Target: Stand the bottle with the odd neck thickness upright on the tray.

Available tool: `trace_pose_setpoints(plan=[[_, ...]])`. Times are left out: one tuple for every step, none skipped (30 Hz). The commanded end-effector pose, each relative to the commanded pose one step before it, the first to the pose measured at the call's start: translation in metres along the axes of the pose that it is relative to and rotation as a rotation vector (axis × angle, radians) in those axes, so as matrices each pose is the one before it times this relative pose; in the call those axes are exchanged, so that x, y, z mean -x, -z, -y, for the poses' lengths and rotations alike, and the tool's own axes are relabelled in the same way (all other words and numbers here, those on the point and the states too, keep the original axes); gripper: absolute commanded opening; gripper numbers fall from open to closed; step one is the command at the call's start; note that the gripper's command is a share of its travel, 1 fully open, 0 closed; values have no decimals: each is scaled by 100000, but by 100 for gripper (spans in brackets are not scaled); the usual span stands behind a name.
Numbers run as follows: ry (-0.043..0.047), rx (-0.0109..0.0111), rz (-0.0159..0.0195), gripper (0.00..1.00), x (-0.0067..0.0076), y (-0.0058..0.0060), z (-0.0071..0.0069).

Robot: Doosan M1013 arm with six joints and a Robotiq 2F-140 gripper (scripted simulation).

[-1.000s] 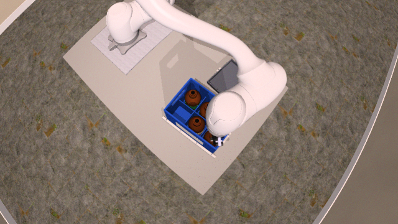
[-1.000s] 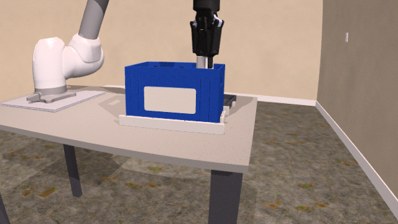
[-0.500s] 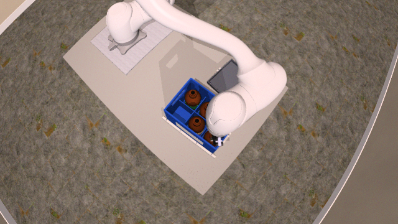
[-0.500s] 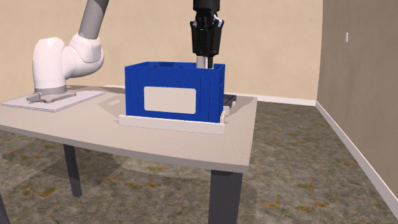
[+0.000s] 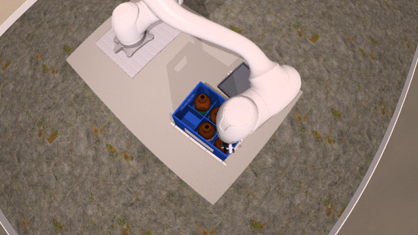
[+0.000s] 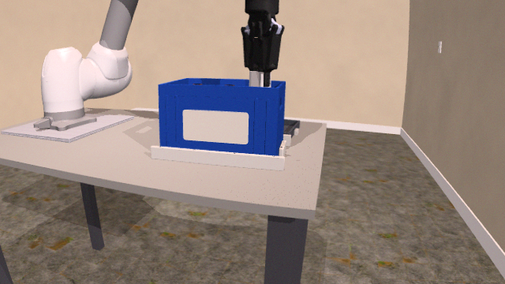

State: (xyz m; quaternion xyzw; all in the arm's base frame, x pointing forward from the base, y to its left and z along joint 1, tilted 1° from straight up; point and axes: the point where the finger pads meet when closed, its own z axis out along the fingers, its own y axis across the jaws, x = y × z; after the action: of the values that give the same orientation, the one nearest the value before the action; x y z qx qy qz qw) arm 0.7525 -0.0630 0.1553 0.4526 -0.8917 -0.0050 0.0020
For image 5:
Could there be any blue plastic crate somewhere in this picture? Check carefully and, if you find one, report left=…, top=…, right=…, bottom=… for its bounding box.
left=174, top=87, right=230, bottom=161

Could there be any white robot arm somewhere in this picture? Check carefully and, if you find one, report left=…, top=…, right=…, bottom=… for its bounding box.
left=112, top=0, right=301, bottom=144

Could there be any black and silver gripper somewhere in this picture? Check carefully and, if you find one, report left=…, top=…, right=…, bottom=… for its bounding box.
left=221, top=142, right=234, bottom=153

